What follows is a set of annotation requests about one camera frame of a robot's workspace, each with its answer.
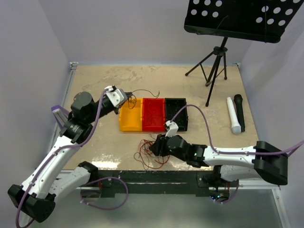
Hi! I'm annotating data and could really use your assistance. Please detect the black plastic bin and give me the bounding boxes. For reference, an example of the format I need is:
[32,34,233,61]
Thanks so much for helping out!
[164,97,190,133]

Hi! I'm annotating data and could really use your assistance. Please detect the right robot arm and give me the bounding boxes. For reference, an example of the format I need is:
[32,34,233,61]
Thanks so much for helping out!
[149,134,288,187]

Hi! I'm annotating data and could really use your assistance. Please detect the black music stand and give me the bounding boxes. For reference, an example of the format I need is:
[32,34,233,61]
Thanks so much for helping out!
[184,0,304,107]

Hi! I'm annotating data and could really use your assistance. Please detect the red and black wires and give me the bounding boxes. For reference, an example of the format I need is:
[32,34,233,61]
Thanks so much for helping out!
[133,134,171,171]

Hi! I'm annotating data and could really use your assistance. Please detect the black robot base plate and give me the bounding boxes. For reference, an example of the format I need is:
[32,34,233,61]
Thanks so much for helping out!
[89,170,227,198]

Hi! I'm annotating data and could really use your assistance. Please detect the yellow plastic bin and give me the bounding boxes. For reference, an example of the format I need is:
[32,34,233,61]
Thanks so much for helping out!
[119,98,143,132]

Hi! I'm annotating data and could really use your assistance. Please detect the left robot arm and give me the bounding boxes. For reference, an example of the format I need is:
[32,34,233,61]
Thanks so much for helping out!
[8,86,133,228]

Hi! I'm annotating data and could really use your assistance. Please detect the red plastic bin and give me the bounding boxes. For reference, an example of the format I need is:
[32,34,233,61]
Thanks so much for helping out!
[142,98,165,132]

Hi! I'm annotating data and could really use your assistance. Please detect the aluminium table frame rail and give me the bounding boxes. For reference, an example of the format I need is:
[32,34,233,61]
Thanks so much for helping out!
[30,61,79,188]

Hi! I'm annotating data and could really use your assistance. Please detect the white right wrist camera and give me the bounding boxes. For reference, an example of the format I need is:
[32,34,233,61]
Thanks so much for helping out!
[165,121,179,138]

